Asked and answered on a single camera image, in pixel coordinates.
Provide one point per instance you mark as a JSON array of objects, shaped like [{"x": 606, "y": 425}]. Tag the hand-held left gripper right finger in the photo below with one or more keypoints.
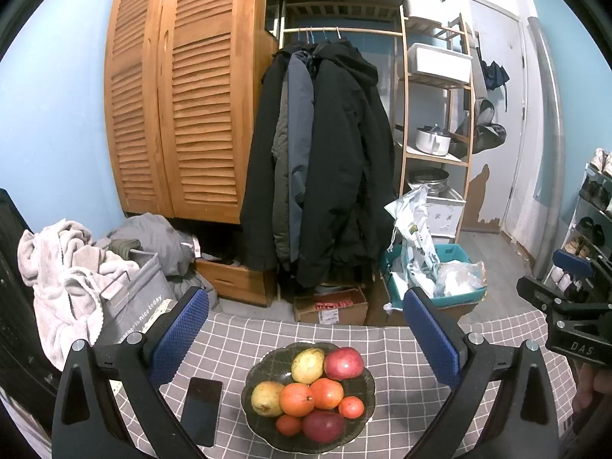
[{"x": 430, "y": 334}]

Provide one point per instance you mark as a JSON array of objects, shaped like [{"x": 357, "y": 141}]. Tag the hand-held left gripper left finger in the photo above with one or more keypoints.
[{"x": 184, "y": 330}]

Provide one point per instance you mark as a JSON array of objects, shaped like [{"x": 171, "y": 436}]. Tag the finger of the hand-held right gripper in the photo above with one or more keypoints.
[
  {"x": 573, "y": 263},
  {"x": 542, "y": 295}
]

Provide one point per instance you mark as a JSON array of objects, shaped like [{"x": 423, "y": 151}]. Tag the dark green glass bowl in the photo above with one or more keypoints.
[{"x": 265, "y": 366}]

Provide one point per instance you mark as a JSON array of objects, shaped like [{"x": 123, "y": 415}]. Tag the pinkish red apple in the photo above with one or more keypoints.
[{"x": 344, "y": 363}]

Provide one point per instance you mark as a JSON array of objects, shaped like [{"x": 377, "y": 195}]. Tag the yellow-green mango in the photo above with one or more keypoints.
[{"x": 265, "y": 398}]

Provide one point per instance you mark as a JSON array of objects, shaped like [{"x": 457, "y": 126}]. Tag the small tangerine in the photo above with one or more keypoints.
[
  {"x": 351, "y": 407},
  {"x": 288, "y": 425}
]

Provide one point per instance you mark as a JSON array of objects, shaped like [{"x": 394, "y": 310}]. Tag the large orange-red persimmon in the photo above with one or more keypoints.
[{"x": 327, "y": 393}]

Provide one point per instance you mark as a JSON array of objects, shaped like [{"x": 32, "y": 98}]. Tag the yellow pear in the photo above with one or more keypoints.
[{"x": 308, "y": 366}]

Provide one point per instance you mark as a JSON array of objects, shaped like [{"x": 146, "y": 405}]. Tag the orange with green stem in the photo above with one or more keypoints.
[{"x": 296, "y": 399}]

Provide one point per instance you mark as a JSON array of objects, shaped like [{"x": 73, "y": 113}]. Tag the dark red apple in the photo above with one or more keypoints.
[{"x": 324, "y": 426}]

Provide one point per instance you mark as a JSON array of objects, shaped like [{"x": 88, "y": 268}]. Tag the person's right hand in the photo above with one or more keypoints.
[{"x": 588, "y": 387}]

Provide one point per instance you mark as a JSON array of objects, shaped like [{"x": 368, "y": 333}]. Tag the large cardboard box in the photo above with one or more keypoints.
[{"x": 430, "y": 313}]

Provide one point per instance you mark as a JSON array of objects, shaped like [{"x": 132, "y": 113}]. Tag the metal shoe rack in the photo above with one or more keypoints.
[{"x": 588, "y": 210}]

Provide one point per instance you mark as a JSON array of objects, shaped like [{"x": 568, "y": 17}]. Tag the grey lettered storage bag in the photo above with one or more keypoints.
[{"x": 136, "y": 296}]

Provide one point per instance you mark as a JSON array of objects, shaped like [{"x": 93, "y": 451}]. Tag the clear plastic bag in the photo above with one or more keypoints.
[{"x": 461, "y": 279}]

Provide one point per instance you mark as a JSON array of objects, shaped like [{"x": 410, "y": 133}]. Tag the grey checked tablecloth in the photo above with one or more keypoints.
[{"x": 392, "y": 392}]

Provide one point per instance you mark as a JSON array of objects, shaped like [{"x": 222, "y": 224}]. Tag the collection of shoes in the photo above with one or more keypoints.
[{"x": 593, "y": 196}]

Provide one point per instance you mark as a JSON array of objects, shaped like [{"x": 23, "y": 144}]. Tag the wooden drawer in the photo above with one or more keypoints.
[{"x": 239, "y": 282}]

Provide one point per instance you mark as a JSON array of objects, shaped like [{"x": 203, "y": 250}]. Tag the black smartphone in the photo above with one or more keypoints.
[{"x": 201, "y": 411}]

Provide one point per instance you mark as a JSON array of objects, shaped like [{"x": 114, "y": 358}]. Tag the teal box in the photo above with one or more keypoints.
[{"x": 454, "y": 251}]

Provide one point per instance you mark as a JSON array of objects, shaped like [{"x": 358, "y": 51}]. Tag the white patterned plastic bag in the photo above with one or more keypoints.
[{"x": 416, "y": 239}]

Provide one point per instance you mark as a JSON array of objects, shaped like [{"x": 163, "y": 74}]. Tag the cardboard box with red packets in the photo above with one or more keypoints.
[{"x": 330, "y": 308}]

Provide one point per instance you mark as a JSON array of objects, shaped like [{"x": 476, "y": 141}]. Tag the silver pipe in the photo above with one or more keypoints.
[{"x": 552, "y": 153}]

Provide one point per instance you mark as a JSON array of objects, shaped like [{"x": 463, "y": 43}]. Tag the white plastic basket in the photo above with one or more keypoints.
[{"x": 447, "y": 215}]

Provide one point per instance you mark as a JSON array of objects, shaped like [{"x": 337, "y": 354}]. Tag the pile of clothes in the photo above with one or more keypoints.
[{"x": 62, "y": 277}]

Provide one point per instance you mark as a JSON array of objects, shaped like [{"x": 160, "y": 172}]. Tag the grey door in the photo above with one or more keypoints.
[{"x": 497, "y": 153}]

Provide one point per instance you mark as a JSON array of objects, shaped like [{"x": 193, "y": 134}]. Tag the metal pot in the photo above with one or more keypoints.
[{"x": 428, "y": 182}]

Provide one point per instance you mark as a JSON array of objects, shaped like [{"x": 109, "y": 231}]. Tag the slim black coat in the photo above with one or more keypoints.
[{"x": 258, "y": 191}]

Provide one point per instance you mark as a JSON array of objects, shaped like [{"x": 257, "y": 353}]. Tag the grey hanging bag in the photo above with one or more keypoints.
[{"x": 487, "y": 129}]

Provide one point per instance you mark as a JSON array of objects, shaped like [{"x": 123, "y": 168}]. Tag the wooden shelf rack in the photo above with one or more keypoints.
[{"x": 430, "y": 158}]

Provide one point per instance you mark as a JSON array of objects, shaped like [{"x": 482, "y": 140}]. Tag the large black hooded coat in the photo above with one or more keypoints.
[{"x": 349, "y": 167}]

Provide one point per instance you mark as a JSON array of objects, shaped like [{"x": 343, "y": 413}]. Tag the olive green jacket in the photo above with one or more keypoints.
[{"x": 282, "y": 162}]

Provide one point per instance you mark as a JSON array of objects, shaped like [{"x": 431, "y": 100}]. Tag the dark folded umbrella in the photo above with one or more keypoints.
[{"x": 495, "y": 74}]

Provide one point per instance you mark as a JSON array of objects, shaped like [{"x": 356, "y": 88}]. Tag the wooden louvred wardrobe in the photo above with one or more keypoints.
[{"x": 191, "y": 105}]

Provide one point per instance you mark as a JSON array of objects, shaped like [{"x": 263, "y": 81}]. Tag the grey-blue jacket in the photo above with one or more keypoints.
[{"x": 300, "y": 129}]

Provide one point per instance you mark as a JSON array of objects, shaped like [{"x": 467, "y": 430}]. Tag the wide white storage box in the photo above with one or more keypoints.
[{"x": 442, "y": 62}]

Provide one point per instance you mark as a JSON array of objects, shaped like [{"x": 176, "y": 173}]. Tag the small white storage box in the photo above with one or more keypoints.
[{"x": 425, "y": 7}]

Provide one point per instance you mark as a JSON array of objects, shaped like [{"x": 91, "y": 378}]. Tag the wooden clothes rack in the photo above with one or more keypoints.
[{"x": 334, "y": 9}]

